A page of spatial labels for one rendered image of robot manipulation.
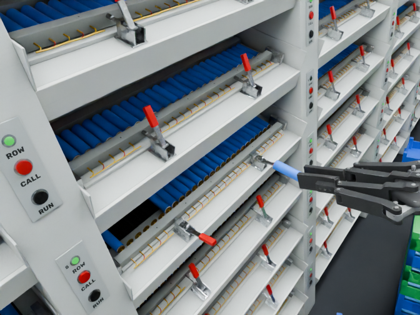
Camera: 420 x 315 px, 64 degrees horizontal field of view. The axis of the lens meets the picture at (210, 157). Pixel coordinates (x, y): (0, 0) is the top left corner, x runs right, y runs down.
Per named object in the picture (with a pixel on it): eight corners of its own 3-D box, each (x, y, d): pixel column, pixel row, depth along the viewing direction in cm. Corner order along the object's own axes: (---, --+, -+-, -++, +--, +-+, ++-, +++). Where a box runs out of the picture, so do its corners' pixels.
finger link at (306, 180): (341, 192, 54) (339, 194, 53) (301, 186, 59) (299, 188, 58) (339, 176, 53) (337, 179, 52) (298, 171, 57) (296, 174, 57)
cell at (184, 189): (169, 177, 76) (190, 193, 74) (164, 182, 75) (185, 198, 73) (170, 172, 75) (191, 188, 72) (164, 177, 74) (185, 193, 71)
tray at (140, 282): (297, 149, 95) (307, 122, 89) (133, 311, 59) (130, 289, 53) (240, 116, 103) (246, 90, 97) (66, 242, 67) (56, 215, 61)
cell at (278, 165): (271, 170, 61) (304, 187, 58) (273, 163, 60) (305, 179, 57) (277, 165, 62) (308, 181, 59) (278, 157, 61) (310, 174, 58)
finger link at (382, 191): (420, 205, 47) (419, 211, 46) (339, 197, 54) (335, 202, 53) (419, 181, 45) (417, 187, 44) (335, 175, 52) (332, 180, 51)
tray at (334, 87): (379, 67, 137) (396, 34, 127) (312, 134, 101) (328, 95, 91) (334, 48, 145) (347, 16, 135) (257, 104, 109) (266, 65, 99)
